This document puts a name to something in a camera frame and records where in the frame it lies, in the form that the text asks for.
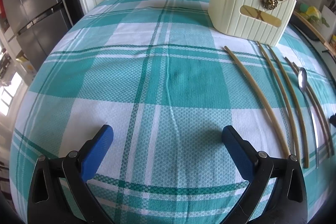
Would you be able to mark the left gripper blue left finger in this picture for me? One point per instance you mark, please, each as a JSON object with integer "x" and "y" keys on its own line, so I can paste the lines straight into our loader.
{"x": 47, "y": 202}

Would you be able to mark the wooden cutting board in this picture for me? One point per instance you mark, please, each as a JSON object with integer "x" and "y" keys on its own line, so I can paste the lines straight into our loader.
{"x": 310, "y": 31}

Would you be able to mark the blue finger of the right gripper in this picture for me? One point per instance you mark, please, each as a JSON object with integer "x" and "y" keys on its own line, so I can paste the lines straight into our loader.
{"x": 332, "y": 120}

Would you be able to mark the cream utensil holder box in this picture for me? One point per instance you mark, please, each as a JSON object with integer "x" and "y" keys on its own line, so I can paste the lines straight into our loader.
{"x": 262, "y": 21}

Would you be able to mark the metal spoon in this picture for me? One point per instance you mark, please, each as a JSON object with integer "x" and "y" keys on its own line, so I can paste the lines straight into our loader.
{"x": 302, "y": 83}

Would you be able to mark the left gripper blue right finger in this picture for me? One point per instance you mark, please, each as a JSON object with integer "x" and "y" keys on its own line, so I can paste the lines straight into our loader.
{"x": 287, "y": 202}

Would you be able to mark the teal white checkered tablecloth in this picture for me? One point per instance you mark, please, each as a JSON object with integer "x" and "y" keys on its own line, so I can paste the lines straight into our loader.
{"x": 158, "y": 73}

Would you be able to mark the grey metal refrigerator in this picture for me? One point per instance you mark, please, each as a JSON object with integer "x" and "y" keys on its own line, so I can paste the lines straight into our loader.
{"x": 37, "y": 26}

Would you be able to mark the plastic bag with produce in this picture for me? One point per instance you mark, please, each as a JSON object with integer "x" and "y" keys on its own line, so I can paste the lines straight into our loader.
{"x": 312, "y": 14}

